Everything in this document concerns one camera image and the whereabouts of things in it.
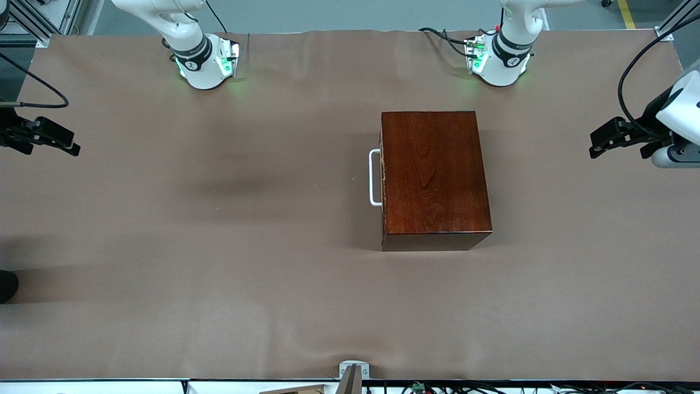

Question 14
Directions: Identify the wooden drawer with white handle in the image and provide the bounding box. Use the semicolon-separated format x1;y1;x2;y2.
369;126;387;236

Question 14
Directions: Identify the black rounded object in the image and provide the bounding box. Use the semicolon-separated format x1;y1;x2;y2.
0;269;19;304

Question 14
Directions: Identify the dark brown wooden cabinet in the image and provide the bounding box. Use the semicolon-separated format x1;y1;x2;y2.
380;111;493;252

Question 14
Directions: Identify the right base connector plate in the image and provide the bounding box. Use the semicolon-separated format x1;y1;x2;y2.
217;39;241;79

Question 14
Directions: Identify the brown table cover cloth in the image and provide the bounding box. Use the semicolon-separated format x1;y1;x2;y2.
0;28;700;383

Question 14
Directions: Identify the light brown board piece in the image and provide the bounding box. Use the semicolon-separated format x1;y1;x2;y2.
259;384;330;394

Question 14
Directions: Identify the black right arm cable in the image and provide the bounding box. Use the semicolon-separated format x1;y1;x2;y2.
0;51;71;109

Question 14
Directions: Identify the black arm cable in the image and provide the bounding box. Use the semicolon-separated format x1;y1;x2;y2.
617;13;700;141
0;51;71;109

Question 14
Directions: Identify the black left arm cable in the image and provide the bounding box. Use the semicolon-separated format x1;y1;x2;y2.
617;13;700;141

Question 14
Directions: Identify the single aluminium frame profile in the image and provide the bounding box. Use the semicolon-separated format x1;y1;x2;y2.
656;0;700;43

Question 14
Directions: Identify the aluminium frame with diagonal struts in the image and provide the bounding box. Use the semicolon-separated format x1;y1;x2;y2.
0;0;84;49

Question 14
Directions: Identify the black left base cable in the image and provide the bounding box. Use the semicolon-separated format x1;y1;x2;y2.
418;26;477;59

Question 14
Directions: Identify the black base cable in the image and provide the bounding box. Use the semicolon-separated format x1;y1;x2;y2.
418;26;477;59
205;0;228;34

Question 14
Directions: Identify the black right base cable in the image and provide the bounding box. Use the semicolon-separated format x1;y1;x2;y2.
205;0;228;34

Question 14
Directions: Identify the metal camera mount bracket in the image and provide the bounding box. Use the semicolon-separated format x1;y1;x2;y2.
338;360;371;394

